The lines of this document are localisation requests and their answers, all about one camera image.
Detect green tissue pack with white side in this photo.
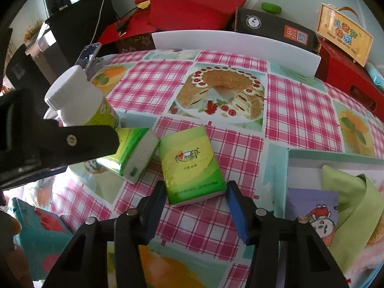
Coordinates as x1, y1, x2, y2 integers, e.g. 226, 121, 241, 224
95, 127, 161, 186

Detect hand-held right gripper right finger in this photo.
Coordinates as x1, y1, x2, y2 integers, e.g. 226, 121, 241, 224
225, 180, 350, 288

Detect red box with floral side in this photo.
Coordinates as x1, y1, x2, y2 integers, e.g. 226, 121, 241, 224
98, 16, 157, 54

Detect shallow teal box tray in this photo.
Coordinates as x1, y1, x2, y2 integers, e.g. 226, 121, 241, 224
274, 147, 384, 288

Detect red bag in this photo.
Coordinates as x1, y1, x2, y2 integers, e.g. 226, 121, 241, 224
134, 0, 247, 32

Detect purple cartoon print packet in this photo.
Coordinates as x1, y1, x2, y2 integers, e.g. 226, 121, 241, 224
284, 187, 340, 238

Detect light green cloth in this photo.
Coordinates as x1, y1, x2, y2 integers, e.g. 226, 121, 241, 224
322, 164, 384, 265

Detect white bottle with green label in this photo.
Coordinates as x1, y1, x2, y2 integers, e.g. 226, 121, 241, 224
44, 65, 120, 128

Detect white board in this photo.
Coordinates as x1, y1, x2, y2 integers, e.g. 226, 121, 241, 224
151, 29, 322, 78

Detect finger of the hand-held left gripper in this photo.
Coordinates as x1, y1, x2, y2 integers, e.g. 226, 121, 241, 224
37, 119, 120, 169

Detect person's left hand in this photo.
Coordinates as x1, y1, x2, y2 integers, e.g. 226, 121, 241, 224
0, 216, 34, 288

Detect blue tissue packet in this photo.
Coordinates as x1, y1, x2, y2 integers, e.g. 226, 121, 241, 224
367, 64, 384, 88

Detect smartphone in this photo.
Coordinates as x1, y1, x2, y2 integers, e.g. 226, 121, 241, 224
74, 42, 102, 70

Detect teal wet wipes packet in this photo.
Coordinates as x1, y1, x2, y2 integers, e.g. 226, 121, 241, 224
11, 197, 76, 283

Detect black cabinet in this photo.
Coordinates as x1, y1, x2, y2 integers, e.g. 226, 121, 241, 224
4, 4, 118, 96

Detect long black box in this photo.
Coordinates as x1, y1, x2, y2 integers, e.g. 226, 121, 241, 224
233, 7, 320, 54

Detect yellow gift box with handle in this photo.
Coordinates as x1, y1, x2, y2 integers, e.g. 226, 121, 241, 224
316, 2, 374, 67

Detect yellow flowers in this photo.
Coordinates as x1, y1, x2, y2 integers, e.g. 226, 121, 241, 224
23, 19, 45, 42

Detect red carton with handle hole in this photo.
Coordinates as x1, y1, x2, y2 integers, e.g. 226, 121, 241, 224
316, 40, 384, 112

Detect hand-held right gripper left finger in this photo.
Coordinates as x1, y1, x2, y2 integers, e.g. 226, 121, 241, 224
43, 181, 168, 288

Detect pink fluffy towel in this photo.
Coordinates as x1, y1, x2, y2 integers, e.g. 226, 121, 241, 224
344, 244, 384, 284

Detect white charging cable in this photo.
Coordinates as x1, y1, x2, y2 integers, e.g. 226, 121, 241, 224
81, 0, 108, 63

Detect green dumbbell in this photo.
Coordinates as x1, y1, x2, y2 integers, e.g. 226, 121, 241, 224
261, 2, 282, 14

